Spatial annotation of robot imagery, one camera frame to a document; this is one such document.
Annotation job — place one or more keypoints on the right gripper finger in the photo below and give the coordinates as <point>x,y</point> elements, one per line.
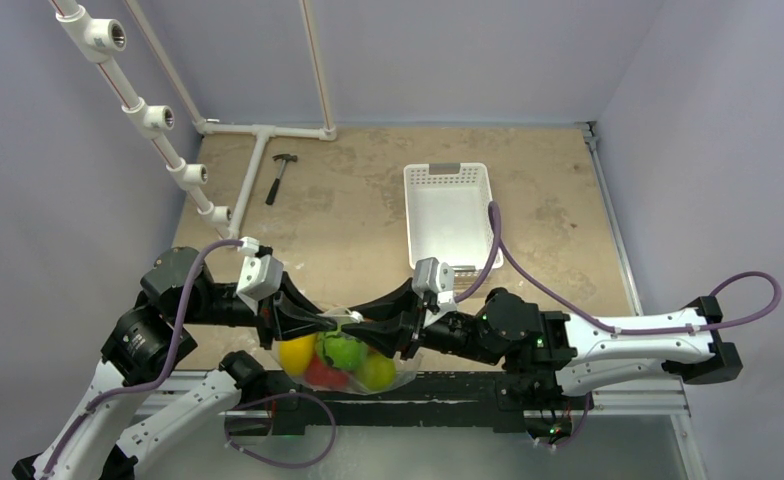
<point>401,301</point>
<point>390,337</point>

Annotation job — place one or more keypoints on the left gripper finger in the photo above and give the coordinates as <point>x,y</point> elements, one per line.
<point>296,291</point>
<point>291,321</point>

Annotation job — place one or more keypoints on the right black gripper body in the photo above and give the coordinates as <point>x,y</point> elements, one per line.
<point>416,323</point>

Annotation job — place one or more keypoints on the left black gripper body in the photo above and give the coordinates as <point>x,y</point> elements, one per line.
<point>265,320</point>

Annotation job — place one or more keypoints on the yellow mango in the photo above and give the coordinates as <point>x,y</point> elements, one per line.
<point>296,355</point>

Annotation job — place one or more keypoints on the green pear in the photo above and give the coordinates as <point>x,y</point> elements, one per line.
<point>376,373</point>

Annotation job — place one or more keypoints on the green watermelon toy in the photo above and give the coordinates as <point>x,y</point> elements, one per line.
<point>341,351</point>

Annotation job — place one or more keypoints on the clear zip top bag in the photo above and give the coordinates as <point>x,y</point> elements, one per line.
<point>406,369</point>

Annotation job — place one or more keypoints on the red apple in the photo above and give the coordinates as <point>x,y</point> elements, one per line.
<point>319,374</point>

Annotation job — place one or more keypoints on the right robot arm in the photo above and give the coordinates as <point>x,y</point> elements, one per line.
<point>554,353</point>

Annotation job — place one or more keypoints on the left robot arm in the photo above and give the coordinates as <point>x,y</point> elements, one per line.
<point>103,438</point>

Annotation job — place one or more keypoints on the black base bar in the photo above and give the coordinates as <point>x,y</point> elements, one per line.
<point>500,402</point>

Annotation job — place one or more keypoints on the small black hammer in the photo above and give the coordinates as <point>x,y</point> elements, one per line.
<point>283,159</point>

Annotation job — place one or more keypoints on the white plastic basket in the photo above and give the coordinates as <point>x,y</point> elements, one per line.
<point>446,211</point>

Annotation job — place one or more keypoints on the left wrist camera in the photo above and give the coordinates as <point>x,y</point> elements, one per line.
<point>261,273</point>

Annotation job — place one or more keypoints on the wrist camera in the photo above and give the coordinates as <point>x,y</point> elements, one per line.
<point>261,273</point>
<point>433,282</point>

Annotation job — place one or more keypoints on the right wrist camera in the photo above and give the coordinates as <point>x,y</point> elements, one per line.
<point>433,282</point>

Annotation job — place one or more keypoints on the aluminium rail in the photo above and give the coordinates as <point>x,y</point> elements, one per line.
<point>680,419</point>

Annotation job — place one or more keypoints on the white pvc pipe frame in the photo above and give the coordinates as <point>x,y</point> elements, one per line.
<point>100,39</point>

